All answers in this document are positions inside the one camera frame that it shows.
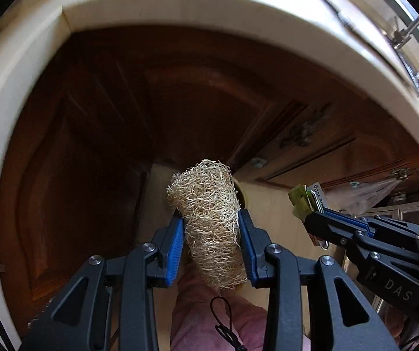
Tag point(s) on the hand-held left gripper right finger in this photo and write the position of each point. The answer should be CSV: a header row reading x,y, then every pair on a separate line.
x,y
248,248

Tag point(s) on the person's pink trousers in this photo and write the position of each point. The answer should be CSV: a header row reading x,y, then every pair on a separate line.
x,y
202,314

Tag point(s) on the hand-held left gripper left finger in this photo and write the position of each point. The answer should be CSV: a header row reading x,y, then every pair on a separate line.
x,y
174,248

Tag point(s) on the translucent plastic bag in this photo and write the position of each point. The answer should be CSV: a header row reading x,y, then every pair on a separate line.
x,y
370,195

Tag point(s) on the green white sachet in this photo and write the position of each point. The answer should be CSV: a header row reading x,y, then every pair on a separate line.
x,y
300,199

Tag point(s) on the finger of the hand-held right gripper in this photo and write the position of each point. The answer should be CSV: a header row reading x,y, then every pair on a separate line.
x,y
333,232
352,220

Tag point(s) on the pale blue door knob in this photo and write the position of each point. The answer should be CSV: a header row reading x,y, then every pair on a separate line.
x,y
258,161
355,184

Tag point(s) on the brown wooden cabinet door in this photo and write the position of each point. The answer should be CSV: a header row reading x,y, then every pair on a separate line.
x,y
202,117
67,172
322,161
377,161

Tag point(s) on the beige loofah sponge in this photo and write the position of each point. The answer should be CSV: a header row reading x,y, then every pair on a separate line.
x,y
209,219

